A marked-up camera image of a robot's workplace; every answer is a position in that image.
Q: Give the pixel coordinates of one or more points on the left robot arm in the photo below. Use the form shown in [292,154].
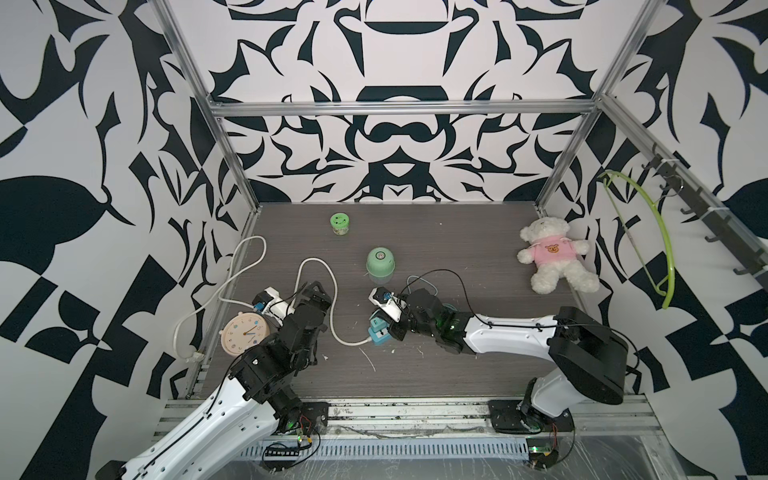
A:
[253,401]

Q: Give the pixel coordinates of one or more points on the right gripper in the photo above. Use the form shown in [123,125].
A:
[395,331]

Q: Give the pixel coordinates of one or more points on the teal power strip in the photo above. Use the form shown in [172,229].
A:
[380,339]

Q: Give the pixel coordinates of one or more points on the black wall hook rack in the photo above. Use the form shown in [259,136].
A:
[723,223]

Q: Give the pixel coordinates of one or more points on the teal usb power adapter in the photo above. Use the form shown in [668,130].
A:
[378,325]

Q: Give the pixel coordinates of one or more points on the pink round clock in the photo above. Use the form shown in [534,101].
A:
[242,332]

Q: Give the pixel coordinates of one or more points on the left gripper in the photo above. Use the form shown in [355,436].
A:
[322,302]

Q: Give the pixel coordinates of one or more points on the small green lid jar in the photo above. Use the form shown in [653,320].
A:
[340,223]

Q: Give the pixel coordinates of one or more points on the white teddy bear pink shirt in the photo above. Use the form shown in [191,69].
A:
[555,256]

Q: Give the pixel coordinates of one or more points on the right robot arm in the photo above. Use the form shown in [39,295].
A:
[589,358]

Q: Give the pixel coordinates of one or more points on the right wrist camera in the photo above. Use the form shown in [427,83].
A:
[387,306]

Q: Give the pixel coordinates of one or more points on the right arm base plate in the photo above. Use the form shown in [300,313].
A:
[506,416]

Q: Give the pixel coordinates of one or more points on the green cordless meat grinder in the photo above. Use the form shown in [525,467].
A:
[380,265]

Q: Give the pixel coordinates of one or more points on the green toy bow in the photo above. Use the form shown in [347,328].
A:
[642,222]

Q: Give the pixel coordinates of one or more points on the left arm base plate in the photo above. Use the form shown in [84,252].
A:
[306,418]

